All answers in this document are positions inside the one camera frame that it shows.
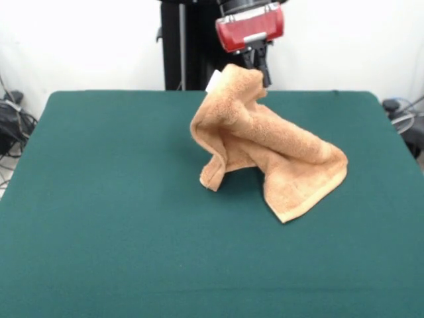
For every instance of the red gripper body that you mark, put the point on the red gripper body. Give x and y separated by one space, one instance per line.
251 30

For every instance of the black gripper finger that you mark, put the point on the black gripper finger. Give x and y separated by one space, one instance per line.
264 63
249 59

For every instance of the tan terry towel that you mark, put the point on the tan terry towel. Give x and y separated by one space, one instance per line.
265 142

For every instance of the dark green table cloth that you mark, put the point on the dark green table cloth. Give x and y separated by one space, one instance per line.
99 232

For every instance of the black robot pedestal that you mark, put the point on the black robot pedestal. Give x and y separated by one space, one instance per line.
198 49

